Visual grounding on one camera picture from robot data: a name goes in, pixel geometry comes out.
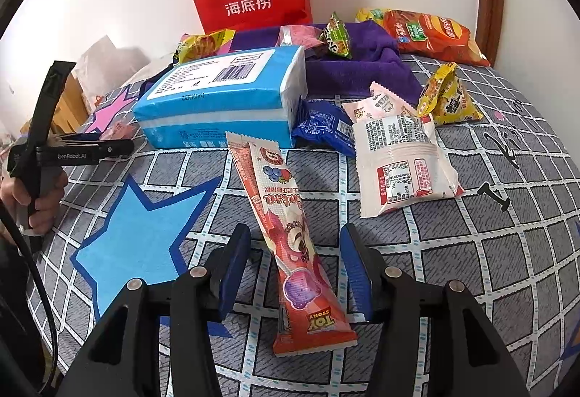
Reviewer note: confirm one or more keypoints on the purple cloth bin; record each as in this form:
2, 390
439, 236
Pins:
362, 70

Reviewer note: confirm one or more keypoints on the long red snack packet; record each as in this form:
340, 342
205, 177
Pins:
290, 243

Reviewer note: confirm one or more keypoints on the white plastic bag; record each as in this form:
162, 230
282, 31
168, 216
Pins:
104, 57

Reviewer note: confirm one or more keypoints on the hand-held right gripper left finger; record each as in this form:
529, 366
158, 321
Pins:
233, 270

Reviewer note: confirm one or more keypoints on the blue tissue pack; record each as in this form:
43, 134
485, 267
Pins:
217, 107

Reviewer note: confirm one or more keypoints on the wooden furniture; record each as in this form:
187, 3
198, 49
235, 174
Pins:
72, 102

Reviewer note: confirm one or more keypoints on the green triangular snack packet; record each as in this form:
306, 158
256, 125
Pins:
337, 36

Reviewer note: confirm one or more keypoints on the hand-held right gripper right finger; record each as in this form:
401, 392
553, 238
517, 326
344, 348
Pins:
355, 270

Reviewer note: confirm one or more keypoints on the white snack packet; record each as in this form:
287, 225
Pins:
398, 170

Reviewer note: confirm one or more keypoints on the person's left hand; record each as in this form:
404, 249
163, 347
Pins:
45, 197

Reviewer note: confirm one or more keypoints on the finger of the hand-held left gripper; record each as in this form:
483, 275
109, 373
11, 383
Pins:
115, 147

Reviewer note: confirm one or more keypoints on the yellow triangular snack packet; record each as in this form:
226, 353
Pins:
446, 102

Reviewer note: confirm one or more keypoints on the yellow chips bag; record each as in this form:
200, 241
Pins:
367, 14

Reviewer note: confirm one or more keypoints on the blue snack packet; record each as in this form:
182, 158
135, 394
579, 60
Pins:
324, 125

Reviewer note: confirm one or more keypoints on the orange chips bag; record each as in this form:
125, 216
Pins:
435, 36

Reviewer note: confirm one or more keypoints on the pale pink-white snack packet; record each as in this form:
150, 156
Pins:
380, 104

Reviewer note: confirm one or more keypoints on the yellow and pink snack packet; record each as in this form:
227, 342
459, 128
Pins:
204, 44

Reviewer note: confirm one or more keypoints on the small pink candy packet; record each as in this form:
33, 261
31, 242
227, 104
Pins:
118, 128

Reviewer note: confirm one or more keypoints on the grey checkered tablecloth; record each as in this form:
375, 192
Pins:
453, 265

